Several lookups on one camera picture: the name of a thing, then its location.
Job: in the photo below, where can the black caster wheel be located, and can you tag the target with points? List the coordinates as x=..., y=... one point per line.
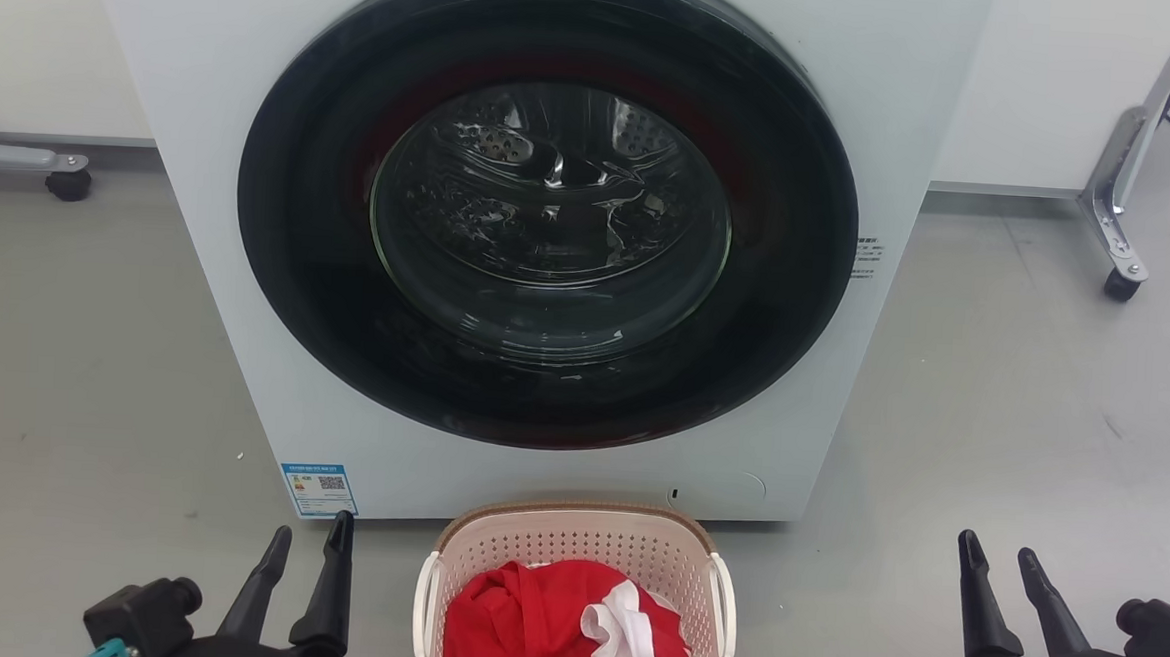
x=69, y=185
x=1122, y=286

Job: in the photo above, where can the blue energy label sticker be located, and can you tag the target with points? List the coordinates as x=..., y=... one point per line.
x=319, y=491

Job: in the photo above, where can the red garment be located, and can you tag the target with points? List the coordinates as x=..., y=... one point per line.
x=519, y=625

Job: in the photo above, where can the round black washing machine door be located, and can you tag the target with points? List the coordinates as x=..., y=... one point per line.
x=299, y=253

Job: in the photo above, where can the beige perforated plastic laundry basket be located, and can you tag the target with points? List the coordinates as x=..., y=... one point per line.
x=574, y=543

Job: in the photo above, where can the white front-load washing machine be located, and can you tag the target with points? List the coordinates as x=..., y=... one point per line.
x=187, y=97

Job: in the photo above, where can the white garment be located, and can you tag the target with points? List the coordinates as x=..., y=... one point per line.
x=621, y=636

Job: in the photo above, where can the small text sticker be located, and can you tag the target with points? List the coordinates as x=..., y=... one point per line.
x=867, y=258

